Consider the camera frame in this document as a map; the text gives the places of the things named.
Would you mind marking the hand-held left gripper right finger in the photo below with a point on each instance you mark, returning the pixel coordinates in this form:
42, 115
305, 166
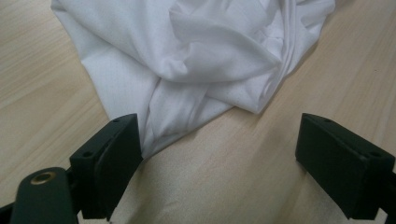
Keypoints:
342, 168

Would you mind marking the white t-shirt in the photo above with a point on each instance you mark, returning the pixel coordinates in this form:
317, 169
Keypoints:
186, 62

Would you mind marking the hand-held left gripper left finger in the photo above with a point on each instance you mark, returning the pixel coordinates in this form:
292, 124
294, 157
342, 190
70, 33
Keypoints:
106, 161

